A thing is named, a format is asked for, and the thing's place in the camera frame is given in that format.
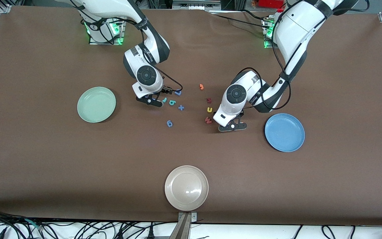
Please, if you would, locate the cable with teal connector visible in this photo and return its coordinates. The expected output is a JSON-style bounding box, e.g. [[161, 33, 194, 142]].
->
[[22, 217, 44, 231]]

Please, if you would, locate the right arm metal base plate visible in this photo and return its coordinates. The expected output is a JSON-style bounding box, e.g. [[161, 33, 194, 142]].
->
[[89, 14, 125, 45]]

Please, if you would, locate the short black table cable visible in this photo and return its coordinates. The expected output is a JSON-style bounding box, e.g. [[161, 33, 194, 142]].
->
[[241, 9, 266, 20]]

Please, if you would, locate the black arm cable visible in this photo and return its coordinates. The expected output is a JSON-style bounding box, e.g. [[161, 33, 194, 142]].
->
[[70, 0, 183, 93], [231, 0, 370, 111]]

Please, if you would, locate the red box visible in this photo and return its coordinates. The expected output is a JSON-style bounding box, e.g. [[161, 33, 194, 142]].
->
[[258, 0, 286, 9]]

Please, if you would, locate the aluminium frame bar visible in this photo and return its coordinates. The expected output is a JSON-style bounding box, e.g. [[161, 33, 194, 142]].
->
[[172, 0, 222, 11]]

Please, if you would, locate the long black table cable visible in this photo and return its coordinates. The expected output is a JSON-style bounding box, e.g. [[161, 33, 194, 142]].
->
[[208, 12, 271, 29]]

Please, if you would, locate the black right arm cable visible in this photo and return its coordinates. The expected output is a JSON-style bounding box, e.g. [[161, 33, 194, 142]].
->
[[70, 0, 183, 93]]

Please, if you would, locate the looped black floor cable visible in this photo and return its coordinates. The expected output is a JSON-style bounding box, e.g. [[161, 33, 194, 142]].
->
[[322, 225, 337, 239]]

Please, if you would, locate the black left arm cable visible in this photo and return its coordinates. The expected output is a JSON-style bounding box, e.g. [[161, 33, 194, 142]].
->
[[231, 0, 370, 111]]

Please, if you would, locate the aluminium camera mount post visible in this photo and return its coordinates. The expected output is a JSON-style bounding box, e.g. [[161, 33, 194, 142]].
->
[[169, 212, 198, 239]]

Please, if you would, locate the brown table cover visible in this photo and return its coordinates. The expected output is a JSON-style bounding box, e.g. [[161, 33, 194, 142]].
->
[[0, 6, 382, 226]]

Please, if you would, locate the blue plate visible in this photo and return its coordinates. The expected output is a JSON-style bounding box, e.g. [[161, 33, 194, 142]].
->
[[265, 113, 305, 153]]

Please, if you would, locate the beige plate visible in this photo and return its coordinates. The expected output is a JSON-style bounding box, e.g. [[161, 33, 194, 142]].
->
[[164, 165, 209, 211]]

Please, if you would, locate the pale green plate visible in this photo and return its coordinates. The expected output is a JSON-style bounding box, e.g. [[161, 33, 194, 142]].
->
[[77, 87, 116, 123]]

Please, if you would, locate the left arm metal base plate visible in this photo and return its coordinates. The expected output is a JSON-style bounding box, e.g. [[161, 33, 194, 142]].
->
[[262, 17, 278, 49]]

